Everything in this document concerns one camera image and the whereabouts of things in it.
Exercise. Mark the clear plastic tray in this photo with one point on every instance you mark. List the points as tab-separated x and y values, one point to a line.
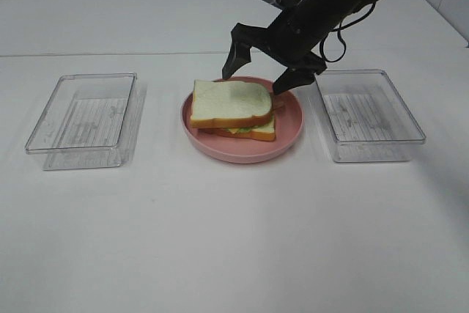
90	121
364	118

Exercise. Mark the pink round plate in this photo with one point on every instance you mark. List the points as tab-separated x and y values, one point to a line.
289	124

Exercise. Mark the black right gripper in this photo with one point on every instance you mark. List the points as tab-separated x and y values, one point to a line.
289	40

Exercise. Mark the clear right plastic tray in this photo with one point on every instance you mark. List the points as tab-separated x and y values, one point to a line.
364	118

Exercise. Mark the clear left plastic tray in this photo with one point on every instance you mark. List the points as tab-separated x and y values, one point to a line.
90	121

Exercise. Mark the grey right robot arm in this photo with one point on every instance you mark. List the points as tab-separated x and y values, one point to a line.
337	11

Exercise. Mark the green lettuce leaf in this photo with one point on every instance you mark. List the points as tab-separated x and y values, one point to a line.
242	130

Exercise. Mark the bacon strip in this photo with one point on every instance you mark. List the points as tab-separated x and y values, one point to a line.
277	104

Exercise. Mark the bread slice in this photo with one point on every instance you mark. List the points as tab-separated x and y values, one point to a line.
268	133
229	104

